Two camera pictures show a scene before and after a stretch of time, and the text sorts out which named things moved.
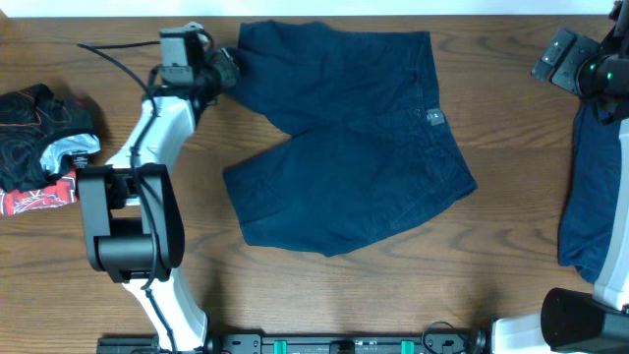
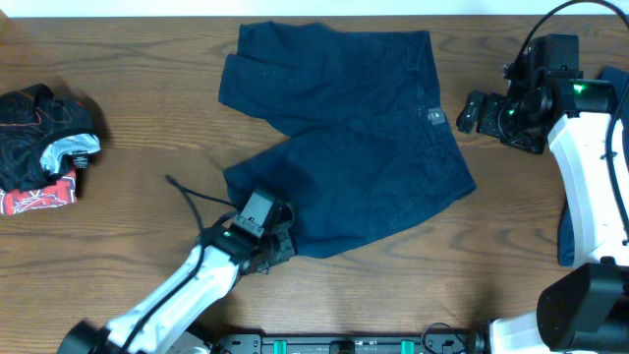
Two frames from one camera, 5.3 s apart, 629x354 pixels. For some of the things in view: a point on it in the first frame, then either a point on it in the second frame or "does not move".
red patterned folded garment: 60,192 does not move
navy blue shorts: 370,147 does not move
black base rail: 349,342 does not move
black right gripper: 581,47 to 492,103
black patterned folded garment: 42,137 does not move
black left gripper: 226,66 to 283,244
